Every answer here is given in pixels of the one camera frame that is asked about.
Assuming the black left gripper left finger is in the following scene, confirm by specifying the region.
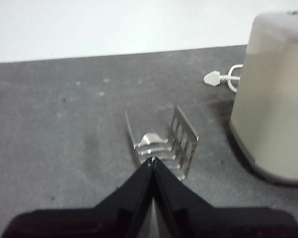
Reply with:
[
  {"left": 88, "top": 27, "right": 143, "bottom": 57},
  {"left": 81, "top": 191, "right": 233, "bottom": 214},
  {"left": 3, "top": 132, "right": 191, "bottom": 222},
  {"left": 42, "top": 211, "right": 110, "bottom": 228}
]
[{"left": 1, "top": 158, "right": 154, "bottom": 238}]

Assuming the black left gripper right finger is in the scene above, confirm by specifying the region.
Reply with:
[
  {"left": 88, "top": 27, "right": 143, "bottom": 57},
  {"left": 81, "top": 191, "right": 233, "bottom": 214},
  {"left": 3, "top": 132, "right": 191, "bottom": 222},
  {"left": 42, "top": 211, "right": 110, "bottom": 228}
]
[{"left": 153, "top": 157, "right": 298, "bottom": 238}]

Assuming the silver metal bread rack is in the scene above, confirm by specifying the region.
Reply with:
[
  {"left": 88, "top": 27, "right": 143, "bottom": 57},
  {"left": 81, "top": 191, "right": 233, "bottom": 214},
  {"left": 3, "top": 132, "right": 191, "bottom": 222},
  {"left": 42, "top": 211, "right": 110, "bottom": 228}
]
[{"left": 125, "top": 105, "right": 199, "bottom": 181}]

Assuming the cream toaster with chrome top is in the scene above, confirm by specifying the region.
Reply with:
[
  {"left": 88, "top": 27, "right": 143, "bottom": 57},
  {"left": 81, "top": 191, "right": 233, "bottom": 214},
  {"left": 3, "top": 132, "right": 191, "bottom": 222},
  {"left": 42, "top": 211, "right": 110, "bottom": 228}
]
[{"left": 229, "top": 10, "right": 298, "bottom": 186}]

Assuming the white power cable with plug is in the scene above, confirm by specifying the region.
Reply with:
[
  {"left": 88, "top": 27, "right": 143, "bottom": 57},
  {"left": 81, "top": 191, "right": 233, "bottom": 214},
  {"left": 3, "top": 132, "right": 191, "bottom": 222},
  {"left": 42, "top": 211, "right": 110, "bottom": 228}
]
[{"left": 203, "top": 63, "right": 244, "bottom": 94}]

